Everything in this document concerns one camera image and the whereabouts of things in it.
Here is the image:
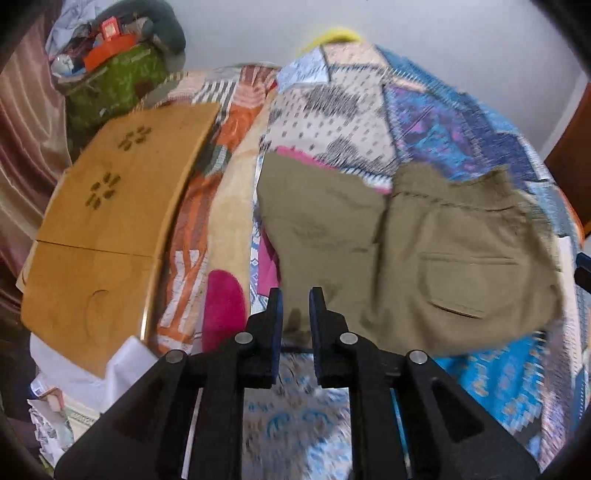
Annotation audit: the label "wooden lap table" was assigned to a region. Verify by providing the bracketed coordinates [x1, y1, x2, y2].
[21, 102, 221, 377]

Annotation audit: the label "light blue cloth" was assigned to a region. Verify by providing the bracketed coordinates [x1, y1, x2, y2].
[46, 0, 121, 51]

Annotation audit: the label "blue patchwork quilt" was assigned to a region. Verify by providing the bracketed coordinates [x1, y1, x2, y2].
[242, 44, 585, 472]

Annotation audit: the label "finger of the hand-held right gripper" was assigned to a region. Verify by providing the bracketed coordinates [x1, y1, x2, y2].
[574, 251, 591, 294]

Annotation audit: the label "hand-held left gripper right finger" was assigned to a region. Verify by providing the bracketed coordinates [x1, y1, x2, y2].
[308, 286, 541, 480]

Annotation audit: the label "grey pillow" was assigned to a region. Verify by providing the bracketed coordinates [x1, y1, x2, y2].
[92, 0, 186, 54]

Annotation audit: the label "green patterned bag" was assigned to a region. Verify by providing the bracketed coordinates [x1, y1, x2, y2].
[65, 44, 169, 134]

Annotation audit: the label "khaki pants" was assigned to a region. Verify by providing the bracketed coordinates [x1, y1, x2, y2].
[255, 152, 566, 358]

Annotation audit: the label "yellow plush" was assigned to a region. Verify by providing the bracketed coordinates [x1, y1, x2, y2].
[300, 28, 365, 51]

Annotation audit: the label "white cloth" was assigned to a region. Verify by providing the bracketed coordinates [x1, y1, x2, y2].
[30, 335, 160, 416]

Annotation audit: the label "brown pink curtain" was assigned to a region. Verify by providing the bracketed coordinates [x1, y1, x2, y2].
[0, 9, 72, 296]

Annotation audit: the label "white printed bag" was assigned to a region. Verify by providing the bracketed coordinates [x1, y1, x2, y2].
[28, 397, 100, 462]

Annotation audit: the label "orange box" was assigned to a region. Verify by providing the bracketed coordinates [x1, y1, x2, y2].
[83, 34, 134, 72]

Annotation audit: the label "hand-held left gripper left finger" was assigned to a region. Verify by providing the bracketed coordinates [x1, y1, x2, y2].
[54, 287, 283, 480]

